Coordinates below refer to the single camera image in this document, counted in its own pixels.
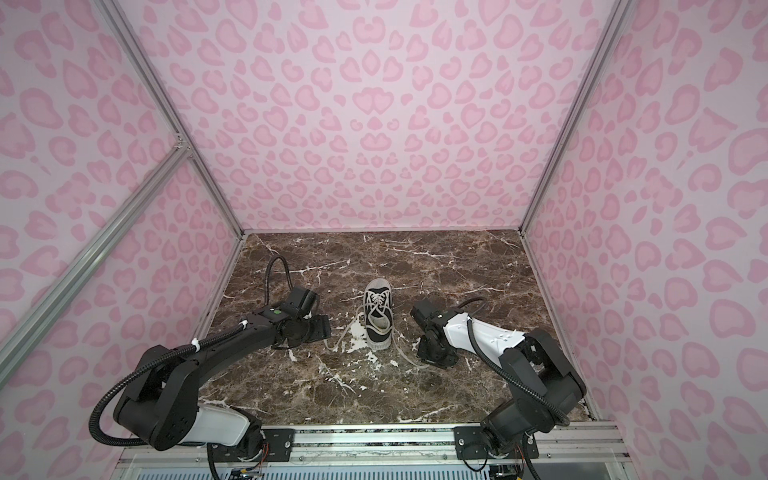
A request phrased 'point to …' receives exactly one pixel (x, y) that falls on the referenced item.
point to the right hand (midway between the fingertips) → (427, 361)
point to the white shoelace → (379, 319)
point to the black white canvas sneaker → (378, 343)
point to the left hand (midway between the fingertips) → (324, 328)
